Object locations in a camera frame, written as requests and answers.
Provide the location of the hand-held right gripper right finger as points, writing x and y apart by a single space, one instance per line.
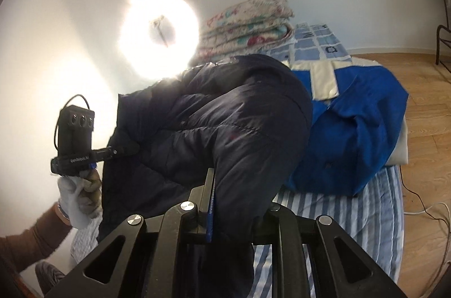
283 225

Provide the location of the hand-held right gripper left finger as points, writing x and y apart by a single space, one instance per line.
211 210

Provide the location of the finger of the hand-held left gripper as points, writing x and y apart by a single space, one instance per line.
124 150

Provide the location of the navy puffer jacket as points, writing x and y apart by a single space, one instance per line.
229 129

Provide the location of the person's left forearm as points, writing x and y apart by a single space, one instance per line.
31 241

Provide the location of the person's left hand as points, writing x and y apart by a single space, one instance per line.
79 203

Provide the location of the striped bed sheet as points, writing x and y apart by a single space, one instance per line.
334 217

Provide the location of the blue and cream jacket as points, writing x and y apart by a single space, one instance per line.
352 129

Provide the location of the folded floral quilt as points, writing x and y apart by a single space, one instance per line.
246 26

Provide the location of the blue checked blanket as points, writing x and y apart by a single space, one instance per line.
317 44

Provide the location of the black metal chair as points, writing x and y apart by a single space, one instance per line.
439 44

